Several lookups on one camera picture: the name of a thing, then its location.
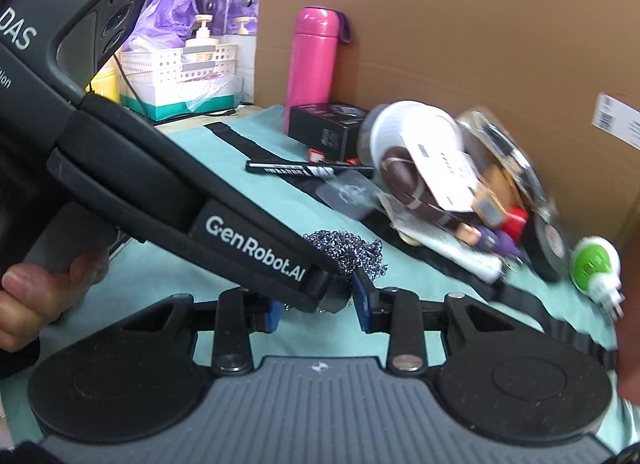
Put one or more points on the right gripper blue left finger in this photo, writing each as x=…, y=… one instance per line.
x=269, y=315

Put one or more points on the green white plug device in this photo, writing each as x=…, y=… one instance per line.
x=595, y=271

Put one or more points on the black product box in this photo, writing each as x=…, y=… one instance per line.
x=329, y=128

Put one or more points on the white cream tube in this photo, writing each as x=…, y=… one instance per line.
x=488, y=268

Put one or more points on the person's left hand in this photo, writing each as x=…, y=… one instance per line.
x=32, y=298

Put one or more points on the brown toy football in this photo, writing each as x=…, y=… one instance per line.
x=404, y=181

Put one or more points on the pump dispenser bottle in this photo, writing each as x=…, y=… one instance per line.
x=201, y=41

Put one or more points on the purple figure keychain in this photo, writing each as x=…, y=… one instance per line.
x=489, y=242

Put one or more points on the purple plastic bag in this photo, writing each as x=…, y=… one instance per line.
x=169, y=24

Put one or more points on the white plastic basket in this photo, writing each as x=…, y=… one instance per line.
x=173, y=65

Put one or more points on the clear adhesive hook pad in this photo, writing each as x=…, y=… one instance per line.
x=350, y=194

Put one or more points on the white shipping label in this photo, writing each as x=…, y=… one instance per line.
x=618, y=119

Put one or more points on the black marker pen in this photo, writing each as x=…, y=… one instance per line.
x=306, y=170

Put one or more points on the teal cloth mat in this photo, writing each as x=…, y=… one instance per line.
x=295, y=363

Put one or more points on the packaged black tool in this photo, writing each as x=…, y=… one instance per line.
x=484, y=127

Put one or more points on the large cardboard box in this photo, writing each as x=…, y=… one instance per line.
x=538, y=65

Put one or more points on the red bottle cap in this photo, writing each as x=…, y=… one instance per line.
x=515, y=223

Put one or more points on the steel wool scrubber ball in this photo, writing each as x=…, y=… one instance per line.
x=350, y=251

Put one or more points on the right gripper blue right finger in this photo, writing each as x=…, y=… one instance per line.
x=365, y=298

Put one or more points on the black electrical tape roll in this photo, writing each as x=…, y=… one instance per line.
x=545, y=246

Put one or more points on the white plastic bowl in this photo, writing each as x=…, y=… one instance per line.
x=389, y=125

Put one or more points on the pink thermos bottle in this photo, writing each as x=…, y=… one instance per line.
x=318, y=32

